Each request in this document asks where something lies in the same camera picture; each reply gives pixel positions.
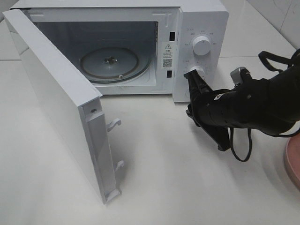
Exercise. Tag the white upper power knob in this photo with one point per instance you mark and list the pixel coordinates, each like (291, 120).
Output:
(201, 45)

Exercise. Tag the white microwave door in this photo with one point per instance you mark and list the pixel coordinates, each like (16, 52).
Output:
(70, 101)

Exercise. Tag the glass microwave turntable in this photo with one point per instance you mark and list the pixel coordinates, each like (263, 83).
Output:
(113, 64)

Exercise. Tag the white lower timer knob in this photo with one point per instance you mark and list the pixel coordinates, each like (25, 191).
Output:
(200, 71)

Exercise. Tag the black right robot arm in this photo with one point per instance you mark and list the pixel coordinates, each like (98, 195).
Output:
(268, 105)

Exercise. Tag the pink round plate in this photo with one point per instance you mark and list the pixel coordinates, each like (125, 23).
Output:
(292, 159)

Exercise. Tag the white microwave oven body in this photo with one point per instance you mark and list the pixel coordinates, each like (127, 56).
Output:
(78, 27)

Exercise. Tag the white warning label sticker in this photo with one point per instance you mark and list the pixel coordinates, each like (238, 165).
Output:
(167, 55)

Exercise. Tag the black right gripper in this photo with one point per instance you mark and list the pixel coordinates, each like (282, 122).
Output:
(210, 110)

